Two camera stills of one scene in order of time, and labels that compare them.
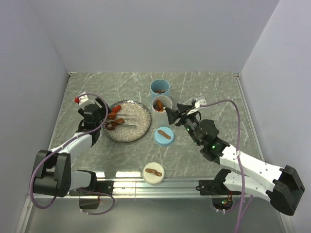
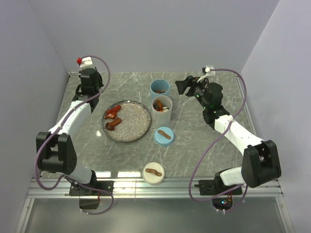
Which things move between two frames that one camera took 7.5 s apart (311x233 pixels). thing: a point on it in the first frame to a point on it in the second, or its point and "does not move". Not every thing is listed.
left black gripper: (103, 109) to (99, 82)
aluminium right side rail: (249, 116) does not move
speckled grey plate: (137, 121) does not move
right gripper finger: (173, 115) to (182, 85)
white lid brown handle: (153, 173) does not move
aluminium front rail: (168, 188) does not move
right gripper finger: (182, 108) to (192, 79)
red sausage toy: (114, 109) does not move
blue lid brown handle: (164, 136) does not move
